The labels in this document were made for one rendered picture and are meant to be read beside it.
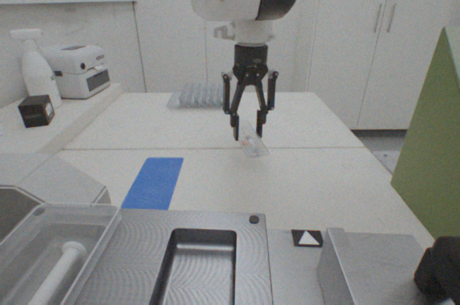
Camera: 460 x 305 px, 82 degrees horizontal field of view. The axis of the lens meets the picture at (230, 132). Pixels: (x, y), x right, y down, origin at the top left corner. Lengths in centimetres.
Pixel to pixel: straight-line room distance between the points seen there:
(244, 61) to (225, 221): 45
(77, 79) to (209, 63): 164
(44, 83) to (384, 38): 216
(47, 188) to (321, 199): 49
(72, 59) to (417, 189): 105
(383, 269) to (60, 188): 25
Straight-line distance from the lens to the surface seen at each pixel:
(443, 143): 58
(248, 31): 58
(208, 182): 62
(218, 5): 47
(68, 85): 112
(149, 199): 60
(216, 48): 254
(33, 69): 104
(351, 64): 235
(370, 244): 23
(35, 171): 28
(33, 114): 94
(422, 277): 22
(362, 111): 253
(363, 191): 67
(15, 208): 28
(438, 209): 60
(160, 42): 259
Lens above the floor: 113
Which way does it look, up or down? 27 degrees down
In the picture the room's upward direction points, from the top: straight up
